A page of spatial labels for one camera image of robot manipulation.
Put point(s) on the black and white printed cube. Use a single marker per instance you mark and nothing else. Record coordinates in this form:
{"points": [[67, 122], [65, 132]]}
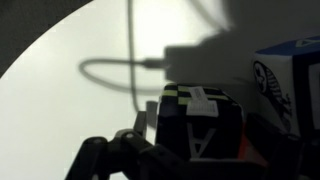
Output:
{"points": [[200, 123]]}

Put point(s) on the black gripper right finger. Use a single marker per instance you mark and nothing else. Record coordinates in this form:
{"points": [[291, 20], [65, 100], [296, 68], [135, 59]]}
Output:
{"points": [[286, 156]]}

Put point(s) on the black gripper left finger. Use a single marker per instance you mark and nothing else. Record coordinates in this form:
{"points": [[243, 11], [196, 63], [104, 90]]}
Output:
{"points": [[116, 156]]}

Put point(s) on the blue and white printed cube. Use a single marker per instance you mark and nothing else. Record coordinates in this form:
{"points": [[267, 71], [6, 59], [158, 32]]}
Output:
{"points": [[286, 83]]}

